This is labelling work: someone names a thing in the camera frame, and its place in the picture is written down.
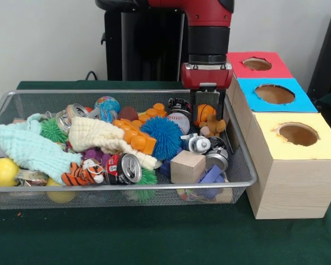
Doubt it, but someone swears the orange basketball toy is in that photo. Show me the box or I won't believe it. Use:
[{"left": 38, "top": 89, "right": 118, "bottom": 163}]
[{"left": 194, "top": 104, "right": 217, "bottom": 126}]

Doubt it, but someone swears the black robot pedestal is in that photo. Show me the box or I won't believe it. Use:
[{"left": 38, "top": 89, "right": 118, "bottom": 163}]
[{"left": 95, "top": 0, "right": 194, "bottom": 82}]

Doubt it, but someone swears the black cable loop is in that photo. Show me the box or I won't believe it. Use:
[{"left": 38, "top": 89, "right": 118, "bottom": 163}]
[{"left": 85, "top": 71, "right": 108, "bottom": 81}]

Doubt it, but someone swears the mint green cloth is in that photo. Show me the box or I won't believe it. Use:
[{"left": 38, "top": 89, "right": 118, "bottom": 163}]
[{"left": 0, "top": 113, "right": 83, "bottom": 185}]

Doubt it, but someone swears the white baseball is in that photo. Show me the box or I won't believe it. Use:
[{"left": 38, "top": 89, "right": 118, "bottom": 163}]
[{"left": 166, "top": 112, "right": 191, "bottom": 135}]

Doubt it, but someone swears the orange striped tiger plush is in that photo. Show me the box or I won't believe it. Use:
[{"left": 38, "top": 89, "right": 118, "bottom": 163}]
[{"left": 61, "top": 158, "right": 105, "bottom": 186}]

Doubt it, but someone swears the blue spiky ball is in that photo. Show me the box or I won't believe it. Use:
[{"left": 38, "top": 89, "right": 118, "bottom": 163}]
[{"left": 140, "top": 115, "right": 184, "bottom": 161}]

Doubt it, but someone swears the brown plush toy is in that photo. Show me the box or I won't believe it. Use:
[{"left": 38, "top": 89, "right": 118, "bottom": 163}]
[{"left": 199, "top": 113, "right": 227, "bottom": 138}]

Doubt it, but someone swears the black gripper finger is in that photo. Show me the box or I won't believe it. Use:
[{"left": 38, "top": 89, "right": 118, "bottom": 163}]
[
  {"left": 215, "top": 89, "right": 227, "bottom": 122},
  {"left": 191, "top": 88, "right": 201, "bottom": 123}
]

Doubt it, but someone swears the cream knitted cloth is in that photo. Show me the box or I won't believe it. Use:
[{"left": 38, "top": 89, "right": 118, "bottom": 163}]
[{"left": 68, "top": 116, "right": 162, "bottom": 169}]

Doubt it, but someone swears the dark green table cloth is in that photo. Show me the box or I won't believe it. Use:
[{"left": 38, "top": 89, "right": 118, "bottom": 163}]
[{"left": 0, "top": 79, "right": 331, "bottom": 265}]

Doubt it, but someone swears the wooden box with three holes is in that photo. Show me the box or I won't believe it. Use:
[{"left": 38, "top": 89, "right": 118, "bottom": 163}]
[{"left": 220, "top": 51, "right": 331, "bottom": 220}]

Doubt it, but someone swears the yellow ball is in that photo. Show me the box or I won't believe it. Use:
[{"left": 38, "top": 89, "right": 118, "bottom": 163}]
[{"left": 0, "top": 158, "right": 20, "bottom": 187}]

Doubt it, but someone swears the orange building block toy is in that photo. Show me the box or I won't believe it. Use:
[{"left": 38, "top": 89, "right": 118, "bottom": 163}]
[{"left": 112, "top": 103, "right": 168, "bottom": 155}]

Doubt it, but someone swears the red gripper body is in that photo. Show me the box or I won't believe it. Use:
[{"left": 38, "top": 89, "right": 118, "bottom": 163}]
[{"left": 181, "top": 62, "right": 234, "bottom": 91}]

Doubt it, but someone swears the red black soda can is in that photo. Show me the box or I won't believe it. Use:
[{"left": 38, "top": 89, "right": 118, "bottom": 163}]
[{"left": 104, "top": 153, "right": 143, "bottom": 186}]

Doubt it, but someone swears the wooden cube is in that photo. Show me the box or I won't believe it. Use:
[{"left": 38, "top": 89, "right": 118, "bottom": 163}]
[{"left": 170, "top": 150, "right": 207, "bottom": 184}]

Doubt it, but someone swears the silver mesh bin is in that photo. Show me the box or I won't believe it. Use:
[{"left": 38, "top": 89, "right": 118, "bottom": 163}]
[{"left": 0, "top": 89, "right": 258, "bottom": 210}]

